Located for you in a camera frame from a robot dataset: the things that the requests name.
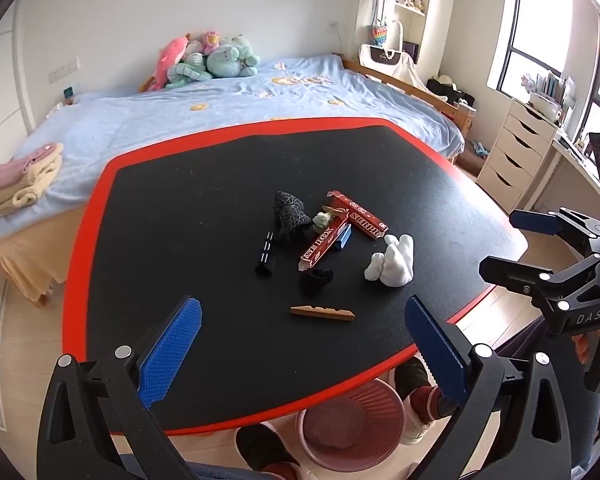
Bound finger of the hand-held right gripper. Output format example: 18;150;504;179
479;254;600;311
509;206;600;256

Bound notched wooden strip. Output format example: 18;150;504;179
290;304;356;323

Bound white wall switch panel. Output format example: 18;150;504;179
49;59;80;83

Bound beige bed skirt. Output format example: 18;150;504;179
0;205;88;305

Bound white tote bag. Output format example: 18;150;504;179
359;20;423;92

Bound green striped plush toy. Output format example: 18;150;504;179
166;52;216;88

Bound pink plastic waste bin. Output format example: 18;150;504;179
296;377;407;471

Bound black table with red edge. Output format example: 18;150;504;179
62;116;531;436

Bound person's right hand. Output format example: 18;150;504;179
572;325;600;367

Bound row of books and stationery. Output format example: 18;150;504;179
522;70;578;123

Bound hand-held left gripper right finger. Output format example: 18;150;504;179
404;295;573;480

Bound folded pink towel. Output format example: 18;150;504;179
0;142;63;196

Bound long red printed box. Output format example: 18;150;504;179
299;207;351;273

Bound white desk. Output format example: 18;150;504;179
532;130;600;216

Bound small black sock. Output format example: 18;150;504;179
300;268;335;297

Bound person's right leg grey trousers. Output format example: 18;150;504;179
494;310;600;466

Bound pink plush toy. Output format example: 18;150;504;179
147;36;191;92

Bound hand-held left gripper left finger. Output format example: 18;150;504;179
36;296;203;480

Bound person's leg grey trousers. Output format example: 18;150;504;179
494;310;600;466
180;462;291;480

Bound person's left leg grey trousers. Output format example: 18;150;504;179
180;462;291;480

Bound white drawer unit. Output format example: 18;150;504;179
477;97;563;213

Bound black patterned sock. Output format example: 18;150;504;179
271;191;311;246

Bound brown floor mat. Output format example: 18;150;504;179
455;152;486;173

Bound dark framed window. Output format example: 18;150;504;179
487;0;600;133

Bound black bag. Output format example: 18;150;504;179
426;77;476;109

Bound teal bear plush toy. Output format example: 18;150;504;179
207;34;261;79

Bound person's right foot in slipper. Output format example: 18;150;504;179
395;357;457;444

